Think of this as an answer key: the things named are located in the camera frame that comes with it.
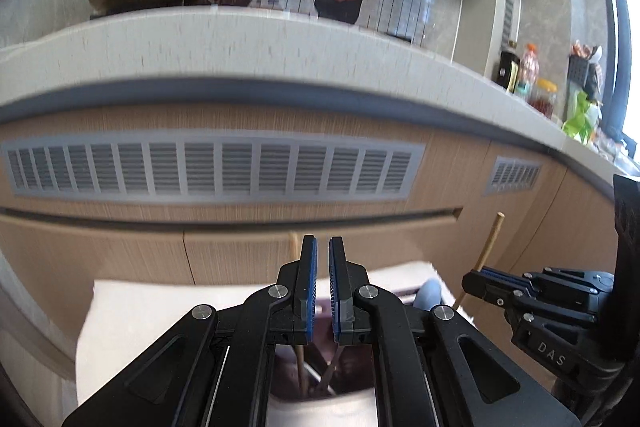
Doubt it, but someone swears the wooden kitchen cabinet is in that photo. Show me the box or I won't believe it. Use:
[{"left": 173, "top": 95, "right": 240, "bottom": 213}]
[{"left": 0, "top": 102, "right": 621, "bottom": 378}]

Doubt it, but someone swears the clear bottle orange cap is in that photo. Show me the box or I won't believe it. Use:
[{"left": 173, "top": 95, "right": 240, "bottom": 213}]
[{"left": 517, "top": 44, "right": 541, "bottom": 96}]

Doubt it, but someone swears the black wall utensil rack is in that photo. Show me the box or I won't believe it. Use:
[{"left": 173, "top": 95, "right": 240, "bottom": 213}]
[{"left": 567, "top": 54, "right": 590, "bottom": 92}]

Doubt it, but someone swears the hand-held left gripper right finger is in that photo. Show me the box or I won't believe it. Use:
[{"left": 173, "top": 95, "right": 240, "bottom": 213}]
[{"left": 327, "top": 236, "right": 581, "bottom": 427}]

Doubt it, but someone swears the white tablecloth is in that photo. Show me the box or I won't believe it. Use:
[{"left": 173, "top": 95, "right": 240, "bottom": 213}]
[{"left": 75, "top": 262, "right": 476, "bottom": 427}]

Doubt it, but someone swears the dark sauce bottle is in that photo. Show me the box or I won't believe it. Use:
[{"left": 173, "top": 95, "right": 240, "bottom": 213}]
[{"left": 497, "top": 41, "right": 522, "bottom": 94}]

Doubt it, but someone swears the small wall vent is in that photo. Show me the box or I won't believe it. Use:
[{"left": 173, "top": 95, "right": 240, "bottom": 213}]
[{"left": 502, "top": 0, "right": 516, "bottom": 48}]

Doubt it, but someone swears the maroon plastic utensil holder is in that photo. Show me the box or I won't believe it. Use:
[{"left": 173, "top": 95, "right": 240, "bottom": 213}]
[{"left": 270, "top": 342, "right": 381, "bottom": 400}]

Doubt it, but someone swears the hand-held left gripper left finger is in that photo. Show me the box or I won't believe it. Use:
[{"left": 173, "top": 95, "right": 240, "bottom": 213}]
[{"left": 62, "top": 234, "right": 319, "bottom": 427}]

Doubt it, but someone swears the beige kitchen counter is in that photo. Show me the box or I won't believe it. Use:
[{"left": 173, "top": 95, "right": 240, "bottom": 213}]
[{"left": 0, "top": 4, "right": 640, "bottom": 180}]

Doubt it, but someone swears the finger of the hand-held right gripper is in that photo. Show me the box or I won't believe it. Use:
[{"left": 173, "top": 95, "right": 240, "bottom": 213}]
[
  {"left": 461, "top": 271, "right": 596, "bottom": 326},
  {"left": 482, "top": 266, "right": 615, "bottom": 293}
]

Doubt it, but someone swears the jar with yellow lid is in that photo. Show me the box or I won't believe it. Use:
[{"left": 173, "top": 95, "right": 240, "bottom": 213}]
[{"left": 531, "top": 79, "right": 557, "bottom": 118}]

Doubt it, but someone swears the wooden chopstick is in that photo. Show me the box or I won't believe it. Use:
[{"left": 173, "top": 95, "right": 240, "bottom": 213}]
[
  {"left": 452, "top": 213, "right": 505, "bottom": 312},
  {"left": 289, "top": 232, "right": 307, "bottom": 395}
]

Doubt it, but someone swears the small grey vent grille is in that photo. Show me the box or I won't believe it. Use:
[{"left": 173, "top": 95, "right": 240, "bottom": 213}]
[{"left": 482, "top": 155, "right": 543, "bottom": 196}]

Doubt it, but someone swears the large grey vent grille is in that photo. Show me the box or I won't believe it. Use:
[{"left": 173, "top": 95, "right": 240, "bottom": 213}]
[{"left": 0, "top": 136, "right": 426, "bottom": 200}]

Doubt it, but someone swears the green plastic bag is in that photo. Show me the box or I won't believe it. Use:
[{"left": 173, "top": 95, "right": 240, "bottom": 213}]
[{"left": 562, "top": 89, "right": 601, "bottom": 142}]

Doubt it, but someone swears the window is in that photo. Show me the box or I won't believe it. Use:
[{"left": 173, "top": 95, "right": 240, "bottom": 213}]
[{"left": 600, "top": 0, "right": 640, "bottom": 148}]

